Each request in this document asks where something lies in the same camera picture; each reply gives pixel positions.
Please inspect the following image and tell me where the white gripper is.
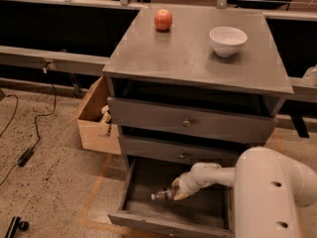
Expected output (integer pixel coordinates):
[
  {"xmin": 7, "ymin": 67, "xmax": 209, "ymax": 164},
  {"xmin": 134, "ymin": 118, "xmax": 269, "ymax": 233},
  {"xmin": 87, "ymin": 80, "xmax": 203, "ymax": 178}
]
[{"xmin": 171, "ymin": 173, "xmax": 200, "ymax": 201}]

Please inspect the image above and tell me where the clear plastic water bottle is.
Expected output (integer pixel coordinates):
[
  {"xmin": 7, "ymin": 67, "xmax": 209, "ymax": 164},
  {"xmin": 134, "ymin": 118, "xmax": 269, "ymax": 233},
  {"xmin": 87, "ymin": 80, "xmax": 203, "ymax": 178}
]
[{"xmin": 151, "ymin": 187, "xmax": 175, "ymax": 201}]

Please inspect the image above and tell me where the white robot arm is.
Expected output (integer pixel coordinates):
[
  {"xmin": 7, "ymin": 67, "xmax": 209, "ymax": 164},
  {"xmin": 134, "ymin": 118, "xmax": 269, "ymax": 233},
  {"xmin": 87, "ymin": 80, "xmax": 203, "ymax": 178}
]
[{"xmin": 172, "ymin": 147, "xmax": 317, "ymax": 238}]

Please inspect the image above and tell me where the grey open bottom drawer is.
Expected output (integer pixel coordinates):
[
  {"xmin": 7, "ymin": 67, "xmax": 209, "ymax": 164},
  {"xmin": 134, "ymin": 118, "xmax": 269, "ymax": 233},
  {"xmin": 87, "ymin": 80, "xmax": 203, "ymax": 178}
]
[{"xmin": 109, "ymin": 158, "xmax": 235, "ymax": 238}]

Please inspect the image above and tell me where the grey middle drawer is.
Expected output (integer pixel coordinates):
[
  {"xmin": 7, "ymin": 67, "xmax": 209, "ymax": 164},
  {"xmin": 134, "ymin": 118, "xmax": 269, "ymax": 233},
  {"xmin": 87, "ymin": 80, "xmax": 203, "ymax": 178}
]
[{"xmin": 118, "ymin": 134, "xmax": 256, "ymax": 167}]

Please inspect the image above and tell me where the brass top drawer knob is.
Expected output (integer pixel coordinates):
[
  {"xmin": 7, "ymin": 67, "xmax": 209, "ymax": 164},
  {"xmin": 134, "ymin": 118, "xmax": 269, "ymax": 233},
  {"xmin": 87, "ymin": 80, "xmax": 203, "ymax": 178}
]
[{"xmin": 182, "ymin": 119, "xmax": 191, "ymax": 128}]

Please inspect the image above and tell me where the grey top drawer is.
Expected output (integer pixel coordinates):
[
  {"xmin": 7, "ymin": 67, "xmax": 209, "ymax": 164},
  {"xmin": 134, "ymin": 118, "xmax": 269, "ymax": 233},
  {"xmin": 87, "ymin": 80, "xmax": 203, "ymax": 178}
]
[{"xmin": 107, "ymin": 97, "xmax": 277, "ymax": 144}]

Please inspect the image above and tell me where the grey drawer cabinet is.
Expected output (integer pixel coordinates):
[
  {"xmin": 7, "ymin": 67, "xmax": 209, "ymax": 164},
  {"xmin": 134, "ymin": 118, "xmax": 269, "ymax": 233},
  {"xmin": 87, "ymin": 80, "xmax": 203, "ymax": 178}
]
[{"xmin": 102, "ymin": 4, "xmax": 295, "ymax": 190}]

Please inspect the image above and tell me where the cardboard box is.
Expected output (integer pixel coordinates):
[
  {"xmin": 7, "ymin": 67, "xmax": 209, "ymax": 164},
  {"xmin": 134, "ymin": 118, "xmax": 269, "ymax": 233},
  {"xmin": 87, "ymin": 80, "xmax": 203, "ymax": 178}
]
[{"xmin": 67, "ymin": 76, "xmax": 121, "ymax": 155}]

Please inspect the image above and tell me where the black power adapter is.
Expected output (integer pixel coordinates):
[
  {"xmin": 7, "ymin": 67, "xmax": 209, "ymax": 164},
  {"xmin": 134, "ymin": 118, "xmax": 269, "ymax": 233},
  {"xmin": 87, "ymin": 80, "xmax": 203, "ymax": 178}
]
[{"xmin": 17, "ymin": 149, "xmax": 34, "ymax": 167}]

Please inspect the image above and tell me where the white ceramic bowl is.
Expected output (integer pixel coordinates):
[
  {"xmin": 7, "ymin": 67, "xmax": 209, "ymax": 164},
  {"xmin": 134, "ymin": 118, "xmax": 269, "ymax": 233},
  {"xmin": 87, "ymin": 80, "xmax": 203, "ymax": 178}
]
[{"xmin": 209, "ymin": 27, "xmax": 248, "ymax": 57}]

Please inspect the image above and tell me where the black caster wheel base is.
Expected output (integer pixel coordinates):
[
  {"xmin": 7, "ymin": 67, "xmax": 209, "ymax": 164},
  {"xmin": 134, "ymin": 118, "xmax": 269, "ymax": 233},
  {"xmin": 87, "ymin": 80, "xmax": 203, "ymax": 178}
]
[{"xmin": 5, "ymin": 216, "xmax": 30, "ymax": 238}]

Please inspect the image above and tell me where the red apple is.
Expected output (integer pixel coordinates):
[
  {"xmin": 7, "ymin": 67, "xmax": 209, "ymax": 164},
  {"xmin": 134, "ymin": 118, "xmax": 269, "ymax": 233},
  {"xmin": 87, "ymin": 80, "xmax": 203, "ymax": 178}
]
[{"xmin": 155, "ymin": 9, "xmax": 172, "ymax": 31}]

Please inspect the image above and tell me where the white object on railing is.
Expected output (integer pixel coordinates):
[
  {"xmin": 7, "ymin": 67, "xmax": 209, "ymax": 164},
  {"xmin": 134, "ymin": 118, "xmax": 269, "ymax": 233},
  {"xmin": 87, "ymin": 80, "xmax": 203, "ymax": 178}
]
[{"xmin": 301, "ymin": 65, "xmax": 317, "ymax": 86}]

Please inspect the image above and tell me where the grey metal railing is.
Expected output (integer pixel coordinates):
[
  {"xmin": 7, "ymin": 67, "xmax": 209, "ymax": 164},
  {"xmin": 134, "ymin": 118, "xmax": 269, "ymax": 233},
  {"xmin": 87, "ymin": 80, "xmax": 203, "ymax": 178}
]
[{"xmin": 0, "ymin": 0, "xmax": 317, "ymax": 103}]

